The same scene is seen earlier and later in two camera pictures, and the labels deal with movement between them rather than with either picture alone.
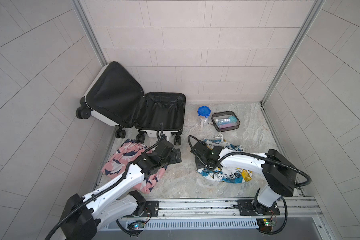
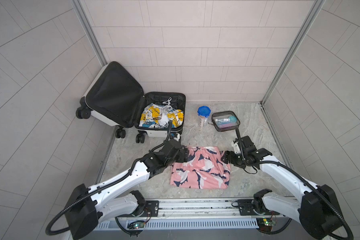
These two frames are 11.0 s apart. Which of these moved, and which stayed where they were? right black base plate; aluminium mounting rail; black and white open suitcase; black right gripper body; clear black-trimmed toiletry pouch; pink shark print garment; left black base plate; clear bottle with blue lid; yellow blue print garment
Moved: yellow blue print garment; pink shark print garment; black right gripper body
Stayed: left black base plate; aluminium mounting rail; clear black-trimmed toiletry pouch; clear bottle with blue lid; black and white open suitcase; right black base plate
